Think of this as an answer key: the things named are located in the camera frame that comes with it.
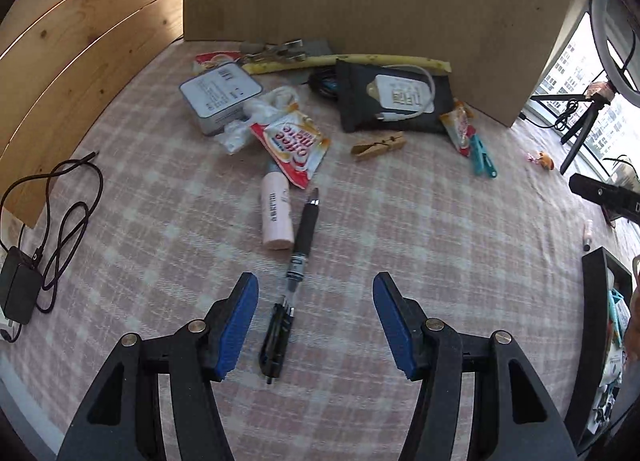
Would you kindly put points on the grey card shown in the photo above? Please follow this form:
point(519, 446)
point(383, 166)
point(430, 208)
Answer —
point(320, 47)

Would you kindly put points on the red white creamer sachet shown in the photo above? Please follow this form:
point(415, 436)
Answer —
point(295, 143)

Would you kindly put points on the crumpled clear plastic wrapper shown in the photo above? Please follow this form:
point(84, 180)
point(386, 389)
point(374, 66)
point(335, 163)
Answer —
point(260, 111)

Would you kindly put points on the long yellow paper wrapper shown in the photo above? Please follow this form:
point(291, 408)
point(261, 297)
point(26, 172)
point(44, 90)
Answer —
point(350, 59)

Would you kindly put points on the potted green plant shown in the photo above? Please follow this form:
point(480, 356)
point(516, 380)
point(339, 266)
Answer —
point(627, 172)

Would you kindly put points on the orange sauce sachet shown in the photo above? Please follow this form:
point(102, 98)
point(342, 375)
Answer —
point(455, 126)

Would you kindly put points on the small black pen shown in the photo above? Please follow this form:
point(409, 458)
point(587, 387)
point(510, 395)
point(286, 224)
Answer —
point(275, 341)

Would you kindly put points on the black tripod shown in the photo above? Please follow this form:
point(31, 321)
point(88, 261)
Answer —
point(580, 136)

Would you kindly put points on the black power adapter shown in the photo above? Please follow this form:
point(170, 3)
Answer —
point(17, 286)

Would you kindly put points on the pink lotion bottle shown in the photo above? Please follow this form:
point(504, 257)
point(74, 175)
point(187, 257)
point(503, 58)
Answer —
point(276, 211)

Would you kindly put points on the small orange toy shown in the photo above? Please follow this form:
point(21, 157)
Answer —
point(545, 161)

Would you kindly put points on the red edged white sachet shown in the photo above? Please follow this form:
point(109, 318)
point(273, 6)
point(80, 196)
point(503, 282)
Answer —
point(215, 60)

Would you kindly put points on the pink lip balm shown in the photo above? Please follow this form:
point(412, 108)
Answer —
point(588, 231)

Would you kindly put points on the teal plastic clip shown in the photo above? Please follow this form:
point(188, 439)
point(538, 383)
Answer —
point(482, 156)

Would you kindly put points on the metal clip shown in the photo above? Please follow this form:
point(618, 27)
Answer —
point(252, 48)
point(290, 48)

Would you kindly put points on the black wipes pouch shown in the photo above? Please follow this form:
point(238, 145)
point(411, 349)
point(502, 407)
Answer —
point(355, 101)

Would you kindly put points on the wooden clothespin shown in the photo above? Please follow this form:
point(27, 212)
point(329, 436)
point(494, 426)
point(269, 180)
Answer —
point(380, 145)

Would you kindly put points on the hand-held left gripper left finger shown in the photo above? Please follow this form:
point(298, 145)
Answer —
point(235, 326)

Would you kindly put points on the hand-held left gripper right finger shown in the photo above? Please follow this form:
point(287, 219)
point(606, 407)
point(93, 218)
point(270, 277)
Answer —
point(395, 326)

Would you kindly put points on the black gel pen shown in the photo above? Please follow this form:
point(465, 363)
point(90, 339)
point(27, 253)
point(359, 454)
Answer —
point(305, 226)

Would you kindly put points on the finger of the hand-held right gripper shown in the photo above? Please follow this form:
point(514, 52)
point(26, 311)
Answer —
point(605, 193)

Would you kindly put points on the wooden plank panel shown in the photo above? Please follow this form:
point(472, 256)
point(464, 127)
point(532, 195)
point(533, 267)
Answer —
point(75, 41)

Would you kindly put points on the black storage box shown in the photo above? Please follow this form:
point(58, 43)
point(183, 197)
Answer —
point(592, 301)

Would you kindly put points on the pink checked cloth desktop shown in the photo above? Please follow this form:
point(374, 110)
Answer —
point(400, 221)

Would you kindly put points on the white power strip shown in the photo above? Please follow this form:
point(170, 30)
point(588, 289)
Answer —
point(7, 325)

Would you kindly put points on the plywood back board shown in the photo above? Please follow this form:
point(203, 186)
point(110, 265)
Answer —
point(400, 1)

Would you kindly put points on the grey tin box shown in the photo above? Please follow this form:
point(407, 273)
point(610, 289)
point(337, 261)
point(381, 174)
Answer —
point(220, 91)

